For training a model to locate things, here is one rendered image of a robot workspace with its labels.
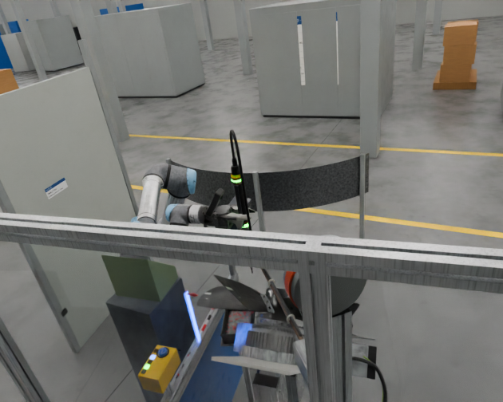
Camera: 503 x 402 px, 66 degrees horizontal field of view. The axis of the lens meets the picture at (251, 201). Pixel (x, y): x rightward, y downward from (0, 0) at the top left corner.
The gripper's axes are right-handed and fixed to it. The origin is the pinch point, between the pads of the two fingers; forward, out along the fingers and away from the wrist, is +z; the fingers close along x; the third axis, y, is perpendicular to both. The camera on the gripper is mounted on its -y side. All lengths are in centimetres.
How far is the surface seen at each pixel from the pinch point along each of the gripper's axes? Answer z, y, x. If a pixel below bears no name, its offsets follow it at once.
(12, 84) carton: -1007, 86, -776
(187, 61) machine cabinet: -496, 85, -916
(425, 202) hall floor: 91, 164, -306
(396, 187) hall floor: 61, 164, -341
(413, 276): 52, -38, 74
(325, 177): -3, 81, -196
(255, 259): 30, -38, 74
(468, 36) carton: 187, 60, -788
